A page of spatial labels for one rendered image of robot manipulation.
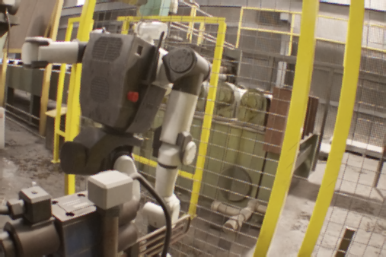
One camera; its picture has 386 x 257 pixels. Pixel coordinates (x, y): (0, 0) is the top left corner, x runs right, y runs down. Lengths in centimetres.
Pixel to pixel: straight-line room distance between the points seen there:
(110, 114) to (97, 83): 11
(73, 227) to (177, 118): 68
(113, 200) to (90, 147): 67
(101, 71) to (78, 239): 69
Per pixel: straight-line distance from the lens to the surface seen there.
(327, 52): 1193
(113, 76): 91
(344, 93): 91
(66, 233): 31
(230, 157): 292
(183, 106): 93
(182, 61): 90
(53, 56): 116
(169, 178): 98
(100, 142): 97
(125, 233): 39
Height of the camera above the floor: 129
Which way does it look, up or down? 9 degrees down
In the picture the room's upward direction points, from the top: 9 degrees clockwise
